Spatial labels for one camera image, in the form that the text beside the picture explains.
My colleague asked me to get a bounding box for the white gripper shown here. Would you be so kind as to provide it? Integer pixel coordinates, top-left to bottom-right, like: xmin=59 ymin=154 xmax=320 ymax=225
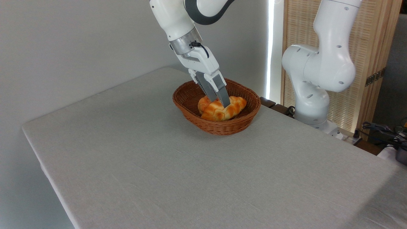
xmin=175 ymin=48 xmax=231 ymax=108

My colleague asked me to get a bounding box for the braided golden bread loaf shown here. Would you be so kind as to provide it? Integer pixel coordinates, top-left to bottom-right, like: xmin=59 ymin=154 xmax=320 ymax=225
xmin=201 ymin=96 xmax=248 ymax=122

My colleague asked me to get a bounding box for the brown wicker basket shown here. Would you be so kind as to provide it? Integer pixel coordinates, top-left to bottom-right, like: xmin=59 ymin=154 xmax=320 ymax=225
xmin=172 ymin=78 xmax=262 ymax=136

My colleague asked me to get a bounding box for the round orange bun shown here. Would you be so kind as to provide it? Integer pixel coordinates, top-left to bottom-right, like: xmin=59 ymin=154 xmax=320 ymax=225
xmin=197 ymin=95 xmax=213 ymax=115

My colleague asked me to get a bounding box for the dark wooden furniture edge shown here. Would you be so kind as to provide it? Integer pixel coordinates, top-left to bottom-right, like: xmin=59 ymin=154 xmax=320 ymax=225
xmin=260 ymin=97 xmax=295 ymax=117

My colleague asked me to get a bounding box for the grey tablecloth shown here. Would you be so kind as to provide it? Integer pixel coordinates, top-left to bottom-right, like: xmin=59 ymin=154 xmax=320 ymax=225
xmin=22 ymin=67 xmax=407 ymax=229

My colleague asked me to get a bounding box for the white power strip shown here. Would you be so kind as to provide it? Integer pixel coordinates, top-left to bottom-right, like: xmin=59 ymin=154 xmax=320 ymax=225
xmin=331 ymin=129 xmax=363 ymax=145

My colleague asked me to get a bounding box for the black screen hinge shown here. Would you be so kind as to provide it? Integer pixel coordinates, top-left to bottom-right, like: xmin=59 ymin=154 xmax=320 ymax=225
xmin=365 ymin=68 xmax=386 ymax=87

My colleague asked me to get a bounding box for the wooden bamboo folding screen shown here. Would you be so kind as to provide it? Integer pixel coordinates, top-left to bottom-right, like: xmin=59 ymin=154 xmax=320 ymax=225
xmin=281 ymin=0 xmax=403 ymax=140

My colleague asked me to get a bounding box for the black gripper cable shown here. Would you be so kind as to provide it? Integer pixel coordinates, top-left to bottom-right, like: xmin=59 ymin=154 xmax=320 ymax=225
xmin=190 ymin=41 xmax=210 ymax=59

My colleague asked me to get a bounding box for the black cable bundle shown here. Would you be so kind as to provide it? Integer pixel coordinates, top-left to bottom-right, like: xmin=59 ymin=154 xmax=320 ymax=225
xmin=362 ymin=121 xmax=407 ymax=150

